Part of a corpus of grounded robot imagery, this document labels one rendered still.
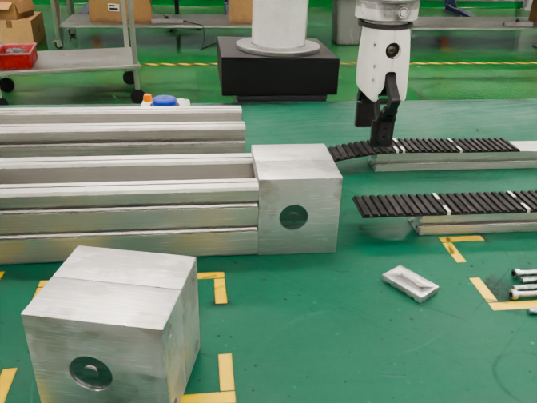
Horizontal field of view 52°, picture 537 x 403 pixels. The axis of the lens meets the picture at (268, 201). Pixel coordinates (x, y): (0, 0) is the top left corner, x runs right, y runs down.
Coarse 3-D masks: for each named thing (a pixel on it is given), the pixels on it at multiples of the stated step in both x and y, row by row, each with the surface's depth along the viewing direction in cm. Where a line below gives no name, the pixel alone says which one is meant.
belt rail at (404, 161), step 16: (528, 144) 87; (368, 160) 86; (384, 160) 82; (400, 160) 83; (416, 160) 84; (432, 160) 84; (448, 160) 84; (464, 160) 85; (480, 160) 85; (496, 160) 85; (512, 160) 86; (528, 160) 86
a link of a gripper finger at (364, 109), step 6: (366, 96) 84; (360, 102) 84; (366, 102) 84; (372, 102) 84; (360, 108) 84; (366, 108) 84; (372, 108) 84; (360, 114) 85; (366, 114) 85; (372, 114) 85; (360, 120) 85; (366, 120) 85; (360, 126) 86; (366, 126) 86
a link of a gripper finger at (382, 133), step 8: (384, 112) 74; (384, 120) 75; (376, 128) 77; (384, 128) 77; (392, 128) 77; (376, 136) 77; (384, 136) 77; (392, 136) 78; (376, 144) 78; (384, 144) 78
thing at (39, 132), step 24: (0, 120) 77; (24, 120) 78; (48, 120) 78; (72, 120) 79; (96, 120) 79; (120, 120) 79; (144, 120) 80; (168, 120) 80; (192, 120) 81; (216, 120) 81; (240, 120) 81; (0, 144) 73; (24, 144) 73; (48, 144) 74; (72, 144) 74; (96, 144) 74; (120, 144) 74; (144, 144) 74; (168, 144) 74; (192, 144) 75; (216, 144) 75; (240, 144) 75
